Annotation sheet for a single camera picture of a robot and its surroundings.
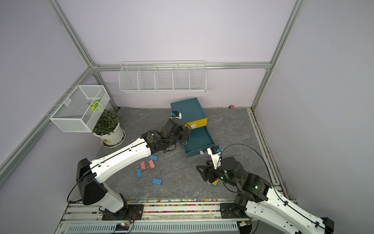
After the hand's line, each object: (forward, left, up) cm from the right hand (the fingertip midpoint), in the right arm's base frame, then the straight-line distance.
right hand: (201, 164), depth 68 cm
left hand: (+17, +7, +3) cm, 18 cm away
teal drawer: (+20, -1, -9) cm, 22 cm away
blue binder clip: (-1, +25, -20) cm, 32 cm away
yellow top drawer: (+26, +1, -2) cm, 26 cm away
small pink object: (+61, -30, -23) cm, 71 cm away
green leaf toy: (+32, +59, +9) cm, 68 cm away
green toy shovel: (-4, -8, -18) cm, 20 cm away
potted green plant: (+26, +56, -5) cm, 62 cm away
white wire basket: (+30, +68, +5) cm, 74 cm away
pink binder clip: (+9, +30, -20) cm, 37 cm away
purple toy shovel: (-2, -3, +9) cm, 10 cm away
